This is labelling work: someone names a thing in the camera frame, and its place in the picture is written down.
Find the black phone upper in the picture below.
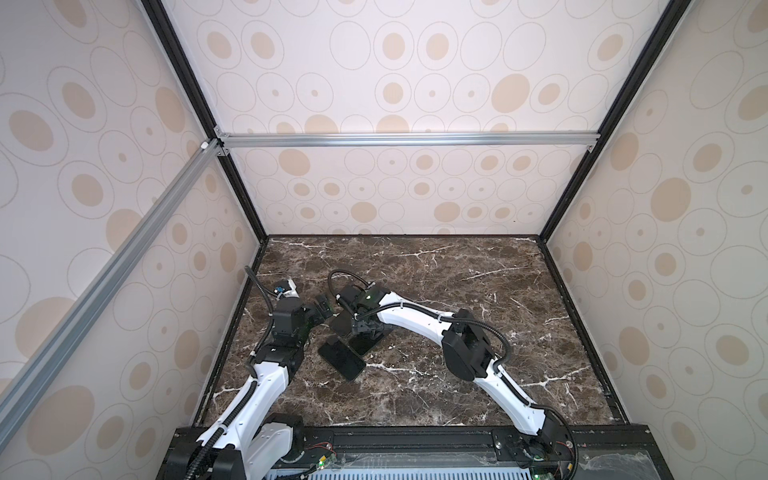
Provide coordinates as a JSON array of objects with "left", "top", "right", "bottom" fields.
[{"left": 329, "top": 311, "right": 353, "bottom": 337}]

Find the horizontal aluminium rail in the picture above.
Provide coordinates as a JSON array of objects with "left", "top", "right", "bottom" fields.
[{"left": 221, "top": 131, "right": 600, "bottom": 149}]

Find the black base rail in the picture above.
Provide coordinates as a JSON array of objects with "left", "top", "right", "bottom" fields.
[{"left": 157, "top": 424, "right": 673, "bottom": 480}]

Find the black phone lower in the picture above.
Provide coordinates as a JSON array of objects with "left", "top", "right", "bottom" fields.
[{"left": 318, "top": 335, "right": 366, "bottom": 381}]

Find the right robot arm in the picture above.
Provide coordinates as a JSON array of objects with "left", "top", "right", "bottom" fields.
[{"left": 334, "top": 283, "right": 578, "bottom": 479}]

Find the left aluminium rail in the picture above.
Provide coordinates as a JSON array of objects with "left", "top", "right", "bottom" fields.
[{"left": 1, "top": 138, "right": 222, "bottom": 448}]

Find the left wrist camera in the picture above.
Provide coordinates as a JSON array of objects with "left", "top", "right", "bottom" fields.
[{"left": 272, "top": 278, "right": 299, "bottom": 299}]

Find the right black corner post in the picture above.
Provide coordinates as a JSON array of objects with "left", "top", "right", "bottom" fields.
[{"left": 539, "top": 0, "right": 692, "bottom": 244}]

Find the black corner post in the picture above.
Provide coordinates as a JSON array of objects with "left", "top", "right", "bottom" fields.
[
  {"left": 141, "top": 0, "right": 269, "bottom": 243},
  {"left": 539, "top": 0, "right": 692, "bottom": 244}
]

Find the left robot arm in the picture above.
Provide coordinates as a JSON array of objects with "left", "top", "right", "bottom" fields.
[{"left": 158, "top": 293, "right": 333, "bottom": 479}]

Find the left black corner post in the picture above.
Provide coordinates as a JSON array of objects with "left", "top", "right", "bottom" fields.
[{"left": 141, "top": 0, "right": 269, "bottom": 243}]

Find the black phone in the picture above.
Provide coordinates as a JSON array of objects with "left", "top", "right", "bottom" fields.
[
  {"left": 329, "top": 311, "right": 353, "bottom": 337},
  {"left": 318, "top": 335, "right": 366, "bottom": 381}
]

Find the blue phone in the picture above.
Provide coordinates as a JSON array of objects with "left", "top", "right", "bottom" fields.
[{"left": 348, "top": 325, "right": 392, "bottom": 357}]

